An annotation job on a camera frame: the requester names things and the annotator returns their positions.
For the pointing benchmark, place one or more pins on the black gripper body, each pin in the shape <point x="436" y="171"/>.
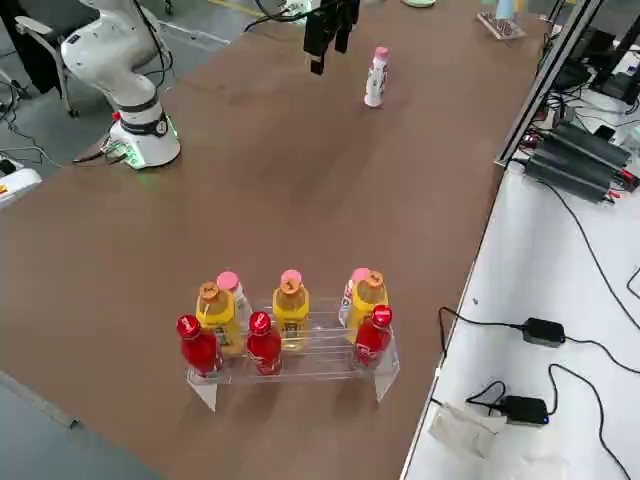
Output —
<point x="332" y="4"/>

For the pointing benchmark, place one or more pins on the pink bottle cap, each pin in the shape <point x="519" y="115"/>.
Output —
<point x="382" y="52"/>

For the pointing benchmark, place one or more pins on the white drink bottle pink label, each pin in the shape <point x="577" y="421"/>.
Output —
<point x="227" y="280"/>
<point x="295" y="275"/>
<point x="356" y="276"/>
<point x="376" y="85"/>

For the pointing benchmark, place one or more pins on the yellow drink bottle orange cap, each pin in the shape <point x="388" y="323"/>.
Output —
<point x="291" y="312"/>
<point x="369" y="300"/>
<point x="216" y="312"/>

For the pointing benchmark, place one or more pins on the red drink bottle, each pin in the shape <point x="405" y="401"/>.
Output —
<point x="264" y="350"/>
<point x="200" y="350"/>
<point x="372" y="342"/>

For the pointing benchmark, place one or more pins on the light green plate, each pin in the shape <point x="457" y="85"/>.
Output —
<point x="419" y="2"/>

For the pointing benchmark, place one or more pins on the light blue cup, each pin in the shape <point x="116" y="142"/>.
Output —
<point x="505" y="7"/>

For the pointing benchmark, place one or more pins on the yellow cup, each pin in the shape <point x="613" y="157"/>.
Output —
<point x="520" y="4"/>

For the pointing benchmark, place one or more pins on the black finned power supply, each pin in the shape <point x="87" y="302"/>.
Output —
<point x="590" y="142"/>
<point x="570" y="172"/>

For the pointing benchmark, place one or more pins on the black monitor stand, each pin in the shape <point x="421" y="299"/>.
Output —
<point x="617" y="85"/>

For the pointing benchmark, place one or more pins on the black smartphone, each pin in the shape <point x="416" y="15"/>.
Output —
<point x="605" y="132"/>

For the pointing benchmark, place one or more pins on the grey office chair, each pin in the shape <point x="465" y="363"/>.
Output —
<point x="30" y="65"/>

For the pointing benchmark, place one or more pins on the clear acrylic stepped shelf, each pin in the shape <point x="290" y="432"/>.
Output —
<point x="310" y="370"/>

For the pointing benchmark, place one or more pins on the white box device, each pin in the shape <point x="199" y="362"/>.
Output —
<point x="17" y="185"/>

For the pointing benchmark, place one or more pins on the black power adapter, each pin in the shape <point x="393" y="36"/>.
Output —
<point x="544" y="331"/>
<point x="525" y="409"/>

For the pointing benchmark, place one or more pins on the clear plastic bag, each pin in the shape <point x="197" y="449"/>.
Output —
<point x="460" y="427"/>

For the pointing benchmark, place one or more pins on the aluminium frame post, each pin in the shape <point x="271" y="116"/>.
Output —
<point x="547" y="85"/>

